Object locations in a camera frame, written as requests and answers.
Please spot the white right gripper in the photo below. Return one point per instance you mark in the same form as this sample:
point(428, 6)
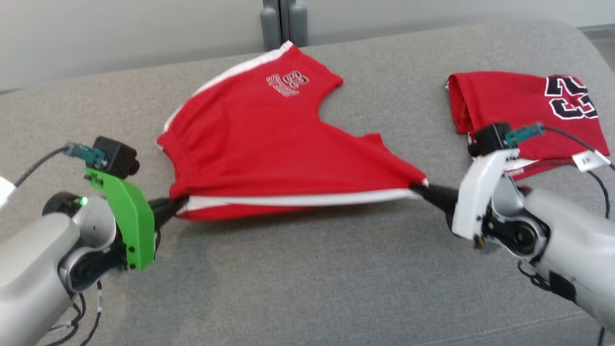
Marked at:
point(478, 197)

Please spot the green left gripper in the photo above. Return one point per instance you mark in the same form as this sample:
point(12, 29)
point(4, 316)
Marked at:
point(132, 221)

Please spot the red white jersey shirt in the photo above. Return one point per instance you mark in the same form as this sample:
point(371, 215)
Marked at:
point(509, 101)

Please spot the red white-trimmed shorts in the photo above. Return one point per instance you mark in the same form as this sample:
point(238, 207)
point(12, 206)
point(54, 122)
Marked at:
point(269, 144)

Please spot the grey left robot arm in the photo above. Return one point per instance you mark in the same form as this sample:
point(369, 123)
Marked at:
point(38, 269)

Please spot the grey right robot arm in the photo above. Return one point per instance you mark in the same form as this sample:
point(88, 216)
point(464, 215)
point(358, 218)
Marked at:
point(567, 245)

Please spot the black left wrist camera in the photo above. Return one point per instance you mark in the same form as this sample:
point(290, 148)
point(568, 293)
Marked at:
point(115, 156)

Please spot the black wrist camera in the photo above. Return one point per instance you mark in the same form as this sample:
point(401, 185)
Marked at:
point(490, 139)
point(115, 156)

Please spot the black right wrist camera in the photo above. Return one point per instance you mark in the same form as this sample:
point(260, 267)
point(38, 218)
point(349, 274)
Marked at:
point(490, 139)

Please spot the grey double partition post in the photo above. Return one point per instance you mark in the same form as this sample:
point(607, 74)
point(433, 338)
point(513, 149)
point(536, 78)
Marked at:
point(283, 24)

